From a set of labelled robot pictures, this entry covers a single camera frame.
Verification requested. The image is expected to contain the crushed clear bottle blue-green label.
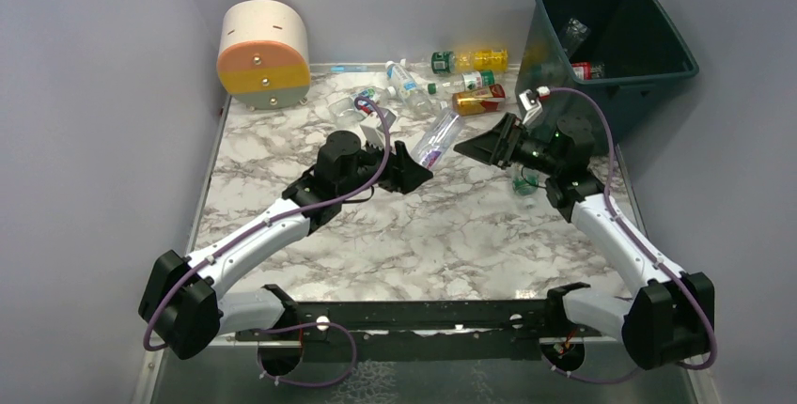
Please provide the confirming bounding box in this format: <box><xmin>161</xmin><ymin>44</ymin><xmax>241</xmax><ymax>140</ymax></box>
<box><xmin>328</xmin><ymin>86</ymin><xmax>396</xmax><ymax>124</ymax></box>

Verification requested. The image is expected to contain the amber tea bottle red label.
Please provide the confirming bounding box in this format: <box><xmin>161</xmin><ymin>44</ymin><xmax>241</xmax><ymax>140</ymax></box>
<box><xmin>451</xmin><ymin>84</ymin><xmax>507</xmax><ymax>117</ymax></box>

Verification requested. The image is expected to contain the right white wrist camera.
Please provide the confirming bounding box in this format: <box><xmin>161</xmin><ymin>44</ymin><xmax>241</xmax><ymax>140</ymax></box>
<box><xmin>518</xmin><ymin>86</ymin><xmax>551</xmax><ymax>128</ymax></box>

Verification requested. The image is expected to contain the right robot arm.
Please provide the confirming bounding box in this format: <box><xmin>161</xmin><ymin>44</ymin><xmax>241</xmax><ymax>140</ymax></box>
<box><xmin>454</xmin><ymin>114</ymin><xmax>716</xmax><ymax>370</ymax></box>

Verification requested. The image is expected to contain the large clear bottle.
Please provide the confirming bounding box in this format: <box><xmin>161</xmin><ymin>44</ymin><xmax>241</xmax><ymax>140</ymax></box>
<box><xmin>557</xmin><ymin>18</ymin><xmax>591</xmax><ymax>51</ymax></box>

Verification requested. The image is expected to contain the dark green plastic bin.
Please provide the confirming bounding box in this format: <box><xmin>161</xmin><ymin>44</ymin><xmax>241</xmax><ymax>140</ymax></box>
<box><xmin>515</xmin><ymin>0</ymin><xmax>699</xmax><ymax>155</ymax></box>

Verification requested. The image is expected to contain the yellow bottle green label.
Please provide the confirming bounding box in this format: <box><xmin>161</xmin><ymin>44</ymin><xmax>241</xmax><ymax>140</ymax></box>
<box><xmin>430</xmin><ymin>49</ymin><xmax>508</xmax><ymax>74</ymax></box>

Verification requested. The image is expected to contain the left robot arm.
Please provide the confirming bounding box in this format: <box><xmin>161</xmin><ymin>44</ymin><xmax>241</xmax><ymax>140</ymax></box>
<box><xmin>138</xmin><ymin>131</ymin><xmax>433</xmax><ymax>360</ymax></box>

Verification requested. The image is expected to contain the round pastel drawer cabinet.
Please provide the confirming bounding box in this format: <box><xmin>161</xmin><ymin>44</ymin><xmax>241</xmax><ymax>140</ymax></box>
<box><xmin>216</xmin><ymin>0</ymin><xmax>311</xmax><ymax>111</ymax></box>

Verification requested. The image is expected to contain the green tea bottle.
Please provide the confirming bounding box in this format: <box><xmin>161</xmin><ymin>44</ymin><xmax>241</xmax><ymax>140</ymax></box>
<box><xmin>511</xmin><ymin>164</ymin><xmax>539</xmax><ymax>208</ymax></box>

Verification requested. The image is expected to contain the clear bottle purple-blue label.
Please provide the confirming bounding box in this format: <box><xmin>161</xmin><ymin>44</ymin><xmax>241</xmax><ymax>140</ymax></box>
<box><xmin>411</xmin><ymin>108</ymin><xmax>464</xmax><ymax>170</ymax></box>

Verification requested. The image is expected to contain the tall clear bottle blue label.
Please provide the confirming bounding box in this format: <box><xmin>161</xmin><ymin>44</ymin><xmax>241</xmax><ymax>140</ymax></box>
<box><xmin>385</xmin><ymin>61</ymin><xmax>435</xmax><ymax>116</ymax></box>

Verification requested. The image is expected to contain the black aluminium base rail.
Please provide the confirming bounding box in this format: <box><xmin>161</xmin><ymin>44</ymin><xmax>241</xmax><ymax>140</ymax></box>
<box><xmin>147</xmin><ymin>299</ymin><xmax>700</xmax><ymax>363</ymax></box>

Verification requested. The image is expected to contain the clear bottle red label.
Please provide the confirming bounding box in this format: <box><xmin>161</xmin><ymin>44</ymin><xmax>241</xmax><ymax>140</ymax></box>
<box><xmin>570</xmin><ymin>61</ymin><xmax>605</xmax><ymax>80</ymax></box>

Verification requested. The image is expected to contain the clear bottle green cap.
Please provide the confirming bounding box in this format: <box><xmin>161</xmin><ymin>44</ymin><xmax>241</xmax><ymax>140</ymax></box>
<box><xmin>427</xmin><ymin>70</ymin><xmax>496</xmax><ymax>95</ymax></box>

